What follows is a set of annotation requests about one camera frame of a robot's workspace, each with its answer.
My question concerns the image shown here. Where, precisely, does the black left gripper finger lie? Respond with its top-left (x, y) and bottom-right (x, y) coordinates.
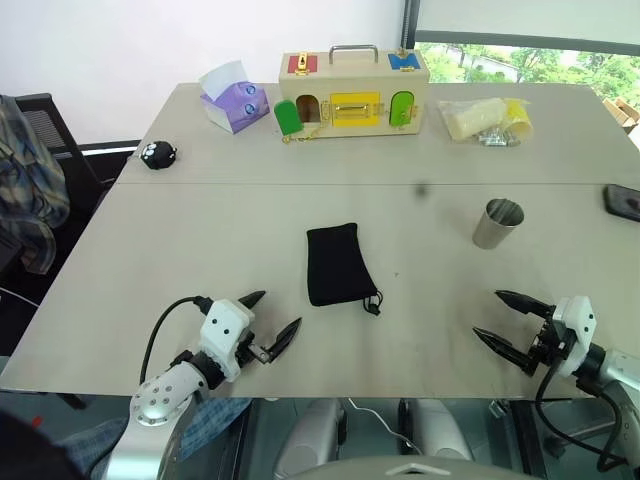
top-left (266, 316), bottom-right (303, 364)
top-left (237, 290), bottom-right (268, 311)

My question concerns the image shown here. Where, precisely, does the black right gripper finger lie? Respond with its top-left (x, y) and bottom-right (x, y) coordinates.
top-left (493, 289), bottom-right (556, 318)
top-left (471, 326), bottom-right (534, 374)

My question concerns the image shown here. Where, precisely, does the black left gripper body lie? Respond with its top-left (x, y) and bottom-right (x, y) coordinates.
top-left (234, 324), bottom-right (274, 370)

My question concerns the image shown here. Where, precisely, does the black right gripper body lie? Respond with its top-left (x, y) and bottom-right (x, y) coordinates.
top-left (522, 304), bottom-right (577, 376)

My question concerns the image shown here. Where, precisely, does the clear bag of pale foam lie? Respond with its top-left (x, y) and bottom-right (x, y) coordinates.
top-left (437, 97), bottom-right (511, 144)

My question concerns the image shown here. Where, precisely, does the blue patterned cloth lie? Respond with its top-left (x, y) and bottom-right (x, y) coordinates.
top-left (54, 397), bottom-right (252, 480)

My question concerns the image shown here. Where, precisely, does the stainless steel cup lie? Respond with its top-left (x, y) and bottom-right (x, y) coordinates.
top-left (472, 198), bottom-right (526, 250)

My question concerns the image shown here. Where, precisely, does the silver left robot leg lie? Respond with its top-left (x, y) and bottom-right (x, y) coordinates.
top-left (273, 398), bottom-right (349, 480)

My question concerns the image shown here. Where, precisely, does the silver robot leg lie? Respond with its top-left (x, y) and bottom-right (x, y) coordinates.
top-left (273, 398), bottom-right (349, 480)
top-left (398, 398), bottom-right (474, 464)

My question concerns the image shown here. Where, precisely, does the silver right robot leg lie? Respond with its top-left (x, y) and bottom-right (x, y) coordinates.
top-left (398, 398), bottom-right (474, 464)

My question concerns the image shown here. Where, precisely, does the black phone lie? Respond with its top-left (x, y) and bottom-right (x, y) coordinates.
top-left (602, 183), bottom-right (640, 223)

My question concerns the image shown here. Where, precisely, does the grey robot torso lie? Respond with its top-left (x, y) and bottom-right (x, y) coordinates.
top-left (298, 454), bottom-right (542, 480)

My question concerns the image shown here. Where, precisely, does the black round toy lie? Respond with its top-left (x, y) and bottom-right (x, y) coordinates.
top-left (138, 141), bottom-right (180, 172)

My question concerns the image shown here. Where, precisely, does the yellow plastic item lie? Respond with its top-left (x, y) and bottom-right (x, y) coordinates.
top-left (502, 97), bottom-right (535, 139)

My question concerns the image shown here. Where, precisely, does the purple tissue box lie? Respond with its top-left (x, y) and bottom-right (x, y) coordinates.
top-left (198, 59), bottom-right (270, 135)

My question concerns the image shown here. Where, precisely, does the cardboard box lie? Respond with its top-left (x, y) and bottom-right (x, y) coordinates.
top-left (602, 96), bottom-right (640, 135)

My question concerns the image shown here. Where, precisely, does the black office chair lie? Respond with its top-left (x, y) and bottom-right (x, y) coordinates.
top-left (0, 92), bottom-right (142, 301)

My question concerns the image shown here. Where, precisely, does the wooden lock box toy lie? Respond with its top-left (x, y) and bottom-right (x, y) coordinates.
top-left (273, 43), bottom-right (431, 145)

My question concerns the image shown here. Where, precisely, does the plaid shirt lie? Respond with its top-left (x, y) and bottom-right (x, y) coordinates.
top-left (0, 94), bottom-right (71, 276)

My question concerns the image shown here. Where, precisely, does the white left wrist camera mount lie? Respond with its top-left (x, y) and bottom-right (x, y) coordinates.
top-left (199, 298), bottom-right (257, 384)

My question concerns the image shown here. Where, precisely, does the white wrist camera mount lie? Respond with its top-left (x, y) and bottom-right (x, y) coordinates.
top-left (552, 295), bottom-right (598, 377)
top-left (199, 298), bottom-right (257, 384)

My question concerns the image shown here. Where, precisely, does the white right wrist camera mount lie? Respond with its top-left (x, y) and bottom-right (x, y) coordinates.
top-left (552, 295), bottom-right (598, 377)

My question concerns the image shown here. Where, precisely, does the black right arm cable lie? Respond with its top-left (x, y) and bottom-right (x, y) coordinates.
top-left (533, 339), bottom-right (629, 474)

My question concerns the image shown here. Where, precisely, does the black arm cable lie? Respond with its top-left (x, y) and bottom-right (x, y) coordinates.
top-left (533, 339), bottom-right (629, 474)
top-left (139, 295), bottom-right (215, 386)

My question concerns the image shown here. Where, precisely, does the black drawstring pouch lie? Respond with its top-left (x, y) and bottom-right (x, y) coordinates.
top-left (305, 222), bottom-right (385, 317)

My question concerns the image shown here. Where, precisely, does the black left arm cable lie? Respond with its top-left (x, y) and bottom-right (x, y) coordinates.
top-left (139, 295), bottom-right (215, 386)

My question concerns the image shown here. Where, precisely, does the thin white cable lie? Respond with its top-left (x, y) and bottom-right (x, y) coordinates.
top-left (344, 398), bottom-right (424, 454)

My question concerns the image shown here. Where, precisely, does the dark window frame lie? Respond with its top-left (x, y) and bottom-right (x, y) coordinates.
top-left (399, 0), bottom-right (640, 57)

